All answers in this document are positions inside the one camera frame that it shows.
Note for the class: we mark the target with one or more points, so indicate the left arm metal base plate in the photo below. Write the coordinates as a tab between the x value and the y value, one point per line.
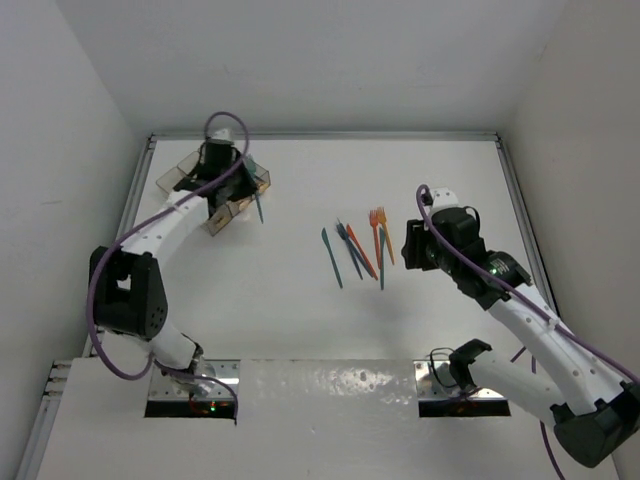
208	380

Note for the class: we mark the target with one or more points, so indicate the orange plastic knife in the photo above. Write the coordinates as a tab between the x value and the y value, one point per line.
362	252

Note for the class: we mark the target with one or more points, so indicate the clear middle container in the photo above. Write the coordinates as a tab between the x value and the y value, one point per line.
240	202

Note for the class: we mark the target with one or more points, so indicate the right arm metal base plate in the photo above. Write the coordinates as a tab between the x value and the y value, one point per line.
435	384

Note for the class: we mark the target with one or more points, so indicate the orange plastic fork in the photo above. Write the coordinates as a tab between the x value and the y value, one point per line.
374	223

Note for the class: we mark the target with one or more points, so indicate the teal plastic knife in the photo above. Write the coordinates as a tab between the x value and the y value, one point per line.
326	241
382	237

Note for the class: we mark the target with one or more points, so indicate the dark blue plastic fork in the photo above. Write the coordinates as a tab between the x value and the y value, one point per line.
348	250

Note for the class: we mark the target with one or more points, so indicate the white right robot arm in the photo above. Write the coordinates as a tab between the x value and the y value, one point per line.
588	399

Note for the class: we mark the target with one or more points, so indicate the clear outer container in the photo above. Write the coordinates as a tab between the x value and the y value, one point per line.
221	214

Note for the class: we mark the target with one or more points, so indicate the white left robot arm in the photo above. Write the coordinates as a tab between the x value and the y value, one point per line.
126	294

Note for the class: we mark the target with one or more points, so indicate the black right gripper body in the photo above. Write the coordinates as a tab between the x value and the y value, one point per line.
422	251

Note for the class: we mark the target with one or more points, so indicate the clear spoon container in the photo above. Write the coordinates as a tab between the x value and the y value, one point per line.
264	177

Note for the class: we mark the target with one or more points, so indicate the teal plastic fork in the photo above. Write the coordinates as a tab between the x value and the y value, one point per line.
252	169

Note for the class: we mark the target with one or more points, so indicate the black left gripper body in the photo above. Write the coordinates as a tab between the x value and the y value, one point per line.
239	185

